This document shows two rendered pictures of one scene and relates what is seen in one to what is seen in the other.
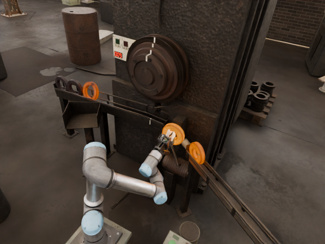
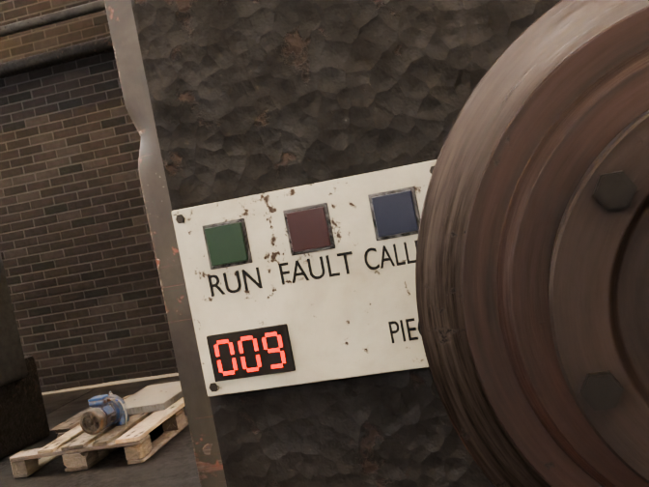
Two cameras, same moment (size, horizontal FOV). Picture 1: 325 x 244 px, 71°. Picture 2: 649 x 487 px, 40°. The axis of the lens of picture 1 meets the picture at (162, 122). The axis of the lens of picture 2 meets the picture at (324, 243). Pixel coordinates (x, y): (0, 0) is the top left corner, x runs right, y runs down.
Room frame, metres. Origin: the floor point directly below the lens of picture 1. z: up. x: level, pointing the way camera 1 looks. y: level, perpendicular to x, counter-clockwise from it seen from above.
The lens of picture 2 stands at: (0.95, 0.51, 1.23)
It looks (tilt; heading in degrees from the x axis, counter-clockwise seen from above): 3 degrees down; 346
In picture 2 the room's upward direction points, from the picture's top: 11 degrees counter-clockwise
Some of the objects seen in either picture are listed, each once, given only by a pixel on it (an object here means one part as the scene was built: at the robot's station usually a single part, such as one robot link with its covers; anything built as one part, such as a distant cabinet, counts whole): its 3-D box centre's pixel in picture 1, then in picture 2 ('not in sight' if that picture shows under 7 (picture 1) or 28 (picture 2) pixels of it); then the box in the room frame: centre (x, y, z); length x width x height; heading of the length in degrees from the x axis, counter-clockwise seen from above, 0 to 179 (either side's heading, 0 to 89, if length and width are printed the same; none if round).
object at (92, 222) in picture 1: (93, 224); not in sight; (0.68, 0.35, 0.49); 0.13 x 0.12 x 0.14; 16
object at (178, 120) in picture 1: (178, 130); not in sight; (1.39, -0.13, 0.68); 0.11 x 0.08 x 0.24; 152
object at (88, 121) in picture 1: (87, 141); not in sight; (1.51, 0.66, 0.36); 0.26 x 0.20 x 0.72; 97
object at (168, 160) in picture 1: (174, 182); not in sight; (1.21, -0.15, 0.27); 0.22 x 0.13 x 0.53; 62
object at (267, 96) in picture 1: (233, 87); not in sight; (3.13, -1.02, 0.22); 1.20 x 0.81 x 0.44; 60
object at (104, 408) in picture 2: not in sight; (111, 409); (6.22, 0.66, 0.25); 0.40 x 0.24 x 0.22; 152
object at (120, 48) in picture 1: (126, 50); (322, 281); (1.74, 0.33, 1.15); 0.26 x 0.02 x 0.18; 62
